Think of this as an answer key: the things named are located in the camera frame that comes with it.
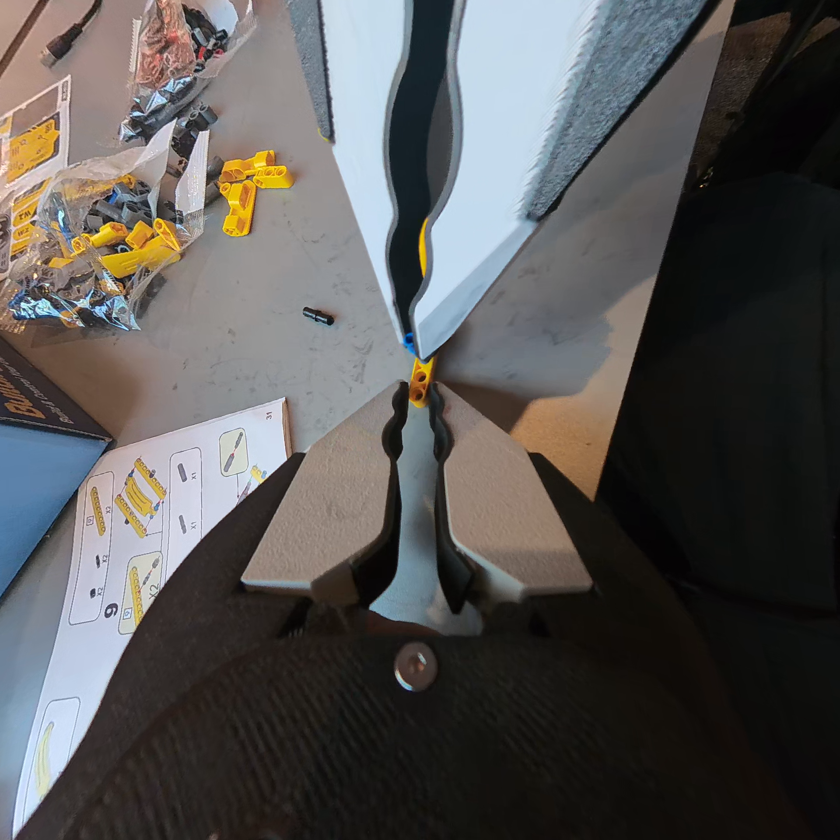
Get yellow curved panel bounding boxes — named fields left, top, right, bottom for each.
left=222, top=180, right=258, bottom=235

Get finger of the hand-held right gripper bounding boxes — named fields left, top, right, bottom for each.
left=410, top=0, right=610, bottom=361
left=322, top=0, right=416, bottom=347

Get plastic bag of yellow parts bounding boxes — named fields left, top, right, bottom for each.
left=7, top=121, right=211, bottom=332

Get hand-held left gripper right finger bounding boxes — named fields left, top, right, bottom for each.
left=430, top=382, right=593, bottom=614

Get dark blue kit box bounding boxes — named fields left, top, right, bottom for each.
left=0, top=338, right=114, bottom=598

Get black cable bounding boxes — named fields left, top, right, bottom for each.
left=41, top=0, right=102, bottom=67

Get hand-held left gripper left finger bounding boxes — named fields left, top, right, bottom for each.
left=241, top=381, right=409, bottom=608

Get yellow angled panel piece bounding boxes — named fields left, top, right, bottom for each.
left=218, top=150, right=277, bottom=183

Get plastic bag of black parts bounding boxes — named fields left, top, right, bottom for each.
left=118, top=0, right=255, bottom=142

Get pile of black connectors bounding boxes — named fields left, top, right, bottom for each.
left=167, top=104, right=222, bottom=178

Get grey desk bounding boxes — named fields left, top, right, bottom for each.
left=0, top=0, right=736, bottom=723

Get open instruction booklet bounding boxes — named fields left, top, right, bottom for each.
left=12, top=397, right=291, bottom=837

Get yellow and grey sticker sheet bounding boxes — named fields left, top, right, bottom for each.
left=0, top=74, right=72, bottom=277

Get person's legs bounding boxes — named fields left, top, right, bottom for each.
left=594, top=0, right=840, bottom=840

